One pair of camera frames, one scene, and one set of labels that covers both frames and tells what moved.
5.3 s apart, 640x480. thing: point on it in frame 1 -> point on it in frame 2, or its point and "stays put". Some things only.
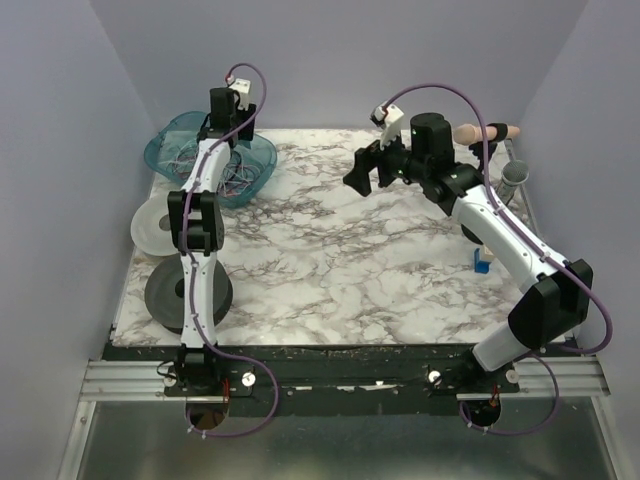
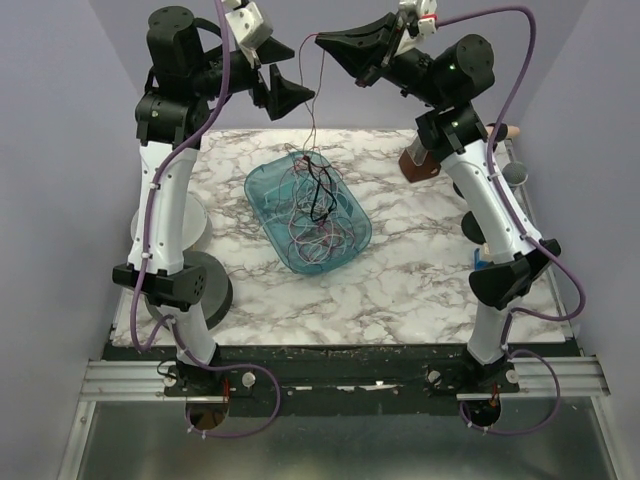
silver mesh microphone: [513, 173] stays put
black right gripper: [377, 165] -> [391, 51]
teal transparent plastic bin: [172, 148] -> [308, 212]
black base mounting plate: [331, 372] stays put
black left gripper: [248, 122] -> [258, 80]
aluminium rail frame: [581, 377] stays put
